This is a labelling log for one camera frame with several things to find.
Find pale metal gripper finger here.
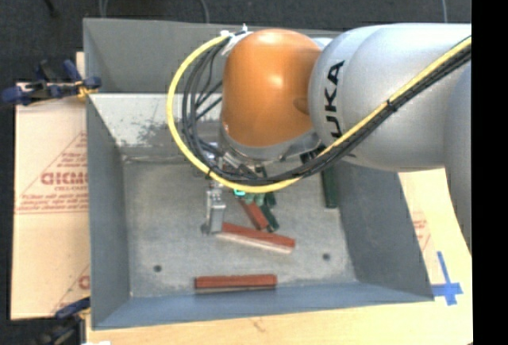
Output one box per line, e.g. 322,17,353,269
210,192,228,235
200,185,214,236

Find red-brown flat block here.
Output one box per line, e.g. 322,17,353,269
216,221,297,255
239,198,271,232
194,274,278,291

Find grey metal bin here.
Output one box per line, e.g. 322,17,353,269
82,17,436,331

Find dark green flat block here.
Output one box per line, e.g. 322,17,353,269
258,192,280,232
320,165,340,210

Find brown cardboard board red print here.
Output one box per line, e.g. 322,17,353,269
10,95,92,321

